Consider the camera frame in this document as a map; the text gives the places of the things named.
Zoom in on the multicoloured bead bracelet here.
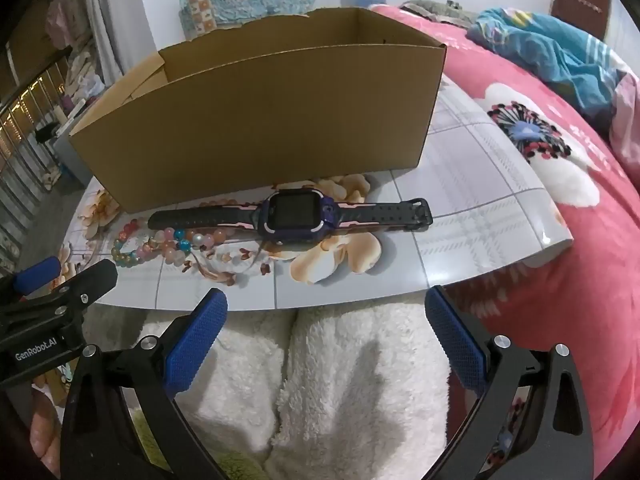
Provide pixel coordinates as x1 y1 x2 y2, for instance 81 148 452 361
111 218 153 267

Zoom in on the metal shelf rack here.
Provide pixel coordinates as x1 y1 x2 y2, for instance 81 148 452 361
0 45 76 271

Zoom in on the floral vinyl table cover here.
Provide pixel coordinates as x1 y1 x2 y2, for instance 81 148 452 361
57 77 573 311

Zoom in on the pink floral blanket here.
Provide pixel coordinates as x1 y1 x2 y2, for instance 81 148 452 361
372 4 640 480

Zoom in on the purple and black smartwatch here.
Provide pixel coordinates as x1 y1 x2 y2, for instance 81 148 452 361
148 191 433 247

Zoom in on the person's left hand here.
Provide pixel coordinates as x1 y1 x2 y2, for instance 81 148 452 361
29 387 63 468

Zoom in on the olive green bag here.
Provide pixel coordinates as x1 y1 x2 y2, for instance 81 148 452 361
400 0 473 27

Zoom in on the clear plastic bag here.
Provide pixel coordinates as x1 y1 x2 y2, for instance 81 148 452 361
150 227 232 261

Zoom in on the white fluffy robe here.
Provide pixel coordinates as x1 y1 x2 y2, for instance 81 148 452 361
85 302 453 480

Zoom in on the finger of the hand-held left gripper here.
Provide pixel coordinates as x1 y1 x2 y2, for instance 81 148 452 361
0 259 119 343
0 256 62 306

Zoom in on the blue patterned blanket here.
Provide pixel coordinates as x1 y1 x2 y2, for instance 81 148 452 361
467 7 628 136

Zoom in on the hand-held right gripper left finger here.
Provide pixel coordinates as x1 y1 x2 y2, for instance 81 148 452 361
59 289 228 480

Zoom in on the brown cardboard box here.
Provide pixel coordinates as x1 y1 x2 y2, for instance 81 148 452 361
68 6 447 214

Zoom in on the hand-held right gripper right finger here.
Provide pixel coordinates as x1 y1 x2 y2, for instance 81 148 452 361
422 285 596 480

